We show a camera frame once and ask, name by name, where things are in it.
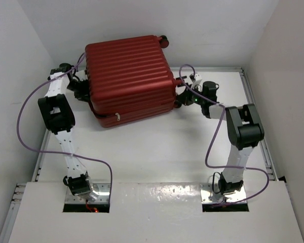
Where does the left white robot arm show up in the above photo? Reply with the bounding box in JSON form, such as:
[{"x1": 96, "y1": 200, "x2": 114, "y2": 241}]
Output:
[{"x1": 37, "y1": 63, "x2": 92, "y2": 198}]

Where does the metal base plate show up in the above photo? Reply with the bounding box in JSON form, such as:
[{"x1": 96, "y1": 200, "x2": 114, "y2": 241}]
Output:
[
  {"x1": 200, "y1": 183, "x2": 247, "y2": 205},
  {"x1": 64, "y1": 183, "x2": 110, "y2": 205}
]

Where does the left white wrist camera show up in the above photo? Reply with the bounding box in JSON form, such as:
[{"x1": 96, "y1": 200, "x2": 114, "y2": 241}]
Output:
[{"x1": 75, "y1": 70, "x2": 88, "y2": 80}]

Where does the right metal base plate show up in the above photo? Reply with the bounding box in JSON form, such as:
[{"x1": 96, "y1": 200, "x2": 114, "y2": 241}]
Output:
[{"x1": 200, "y1": 183, "x2": 247, "y2": 205}]

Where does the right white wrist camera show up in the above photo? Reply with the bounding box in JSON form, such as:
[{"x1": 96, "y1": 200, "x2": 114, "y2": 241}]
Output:
[{"x1": 189, "y1": 73, "x2": 202, "y2": 89}]

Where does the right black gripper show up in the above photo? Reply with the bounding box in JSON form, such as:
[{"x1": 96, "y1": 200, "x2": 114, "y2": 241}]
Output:
[{"x1": 177, "y1": 84, "x2": 207, "y2": 106}]

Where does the red suitcase blue lining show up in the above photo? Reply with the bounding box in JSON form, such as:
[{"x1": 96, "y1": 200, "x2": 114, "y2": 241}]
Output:
[{"x1": 85, "y1": 35, "x2": 180, "y2": 128}]

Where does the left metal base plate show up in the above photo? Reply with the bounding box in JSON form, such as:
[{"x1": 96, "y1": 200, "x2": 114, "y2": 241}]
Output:
[{"x1": 64, "y1": 183, "x2": 110, "y2": 205}]

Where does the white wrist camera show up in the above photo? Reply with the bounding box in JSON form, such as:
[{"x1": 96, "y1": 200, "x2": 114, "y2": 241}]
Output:
[
  {"x1": 189, "y1": 73, "x2": 202, "y2": 89},
  {"x1": 75, "y1": 70, "x2": 88, "y2": 80}
]

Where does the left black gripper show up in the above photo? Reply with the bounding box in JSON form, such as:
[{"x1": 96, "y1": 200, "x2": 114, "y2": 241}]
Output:
[{"x1": 66, "y1": 79, "x2": 92, "y2": 103}]

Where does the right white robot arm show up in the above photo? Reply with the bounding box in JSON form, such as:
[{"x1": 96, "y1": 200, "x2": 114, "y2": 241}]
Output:
[{"x1": 176, "y1": 81, "x2": 264, "y2": 195}]

